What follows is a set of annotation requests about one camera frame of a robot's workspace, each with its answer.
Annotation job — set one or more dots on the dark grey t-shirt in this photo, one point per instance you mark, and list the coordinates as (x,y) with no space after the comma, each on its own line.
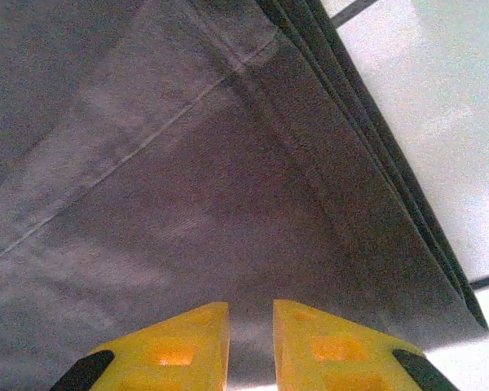
(187,171)

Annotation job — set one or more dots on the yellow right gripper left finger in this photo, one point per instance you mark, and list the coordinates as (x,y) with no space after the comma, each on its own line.
(179,354)

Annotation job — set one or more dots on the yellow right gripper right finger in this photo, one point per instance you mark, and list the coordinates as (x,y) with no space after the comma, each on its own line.
(330,350)

